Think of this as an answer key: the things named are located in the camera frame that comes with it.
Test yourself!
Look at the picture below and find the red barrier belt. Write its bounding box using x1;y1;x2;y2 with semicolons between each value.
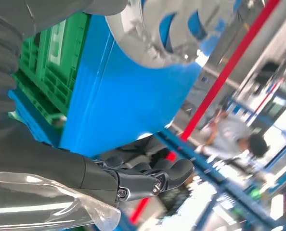
129;0;281;224

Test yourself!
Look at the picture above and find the green plastic crate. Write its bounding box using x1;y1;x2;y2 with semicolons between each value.
12;13;91;128

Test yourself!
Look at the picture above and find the person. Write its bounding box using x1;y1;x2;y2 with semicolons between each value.
196;102;269;163

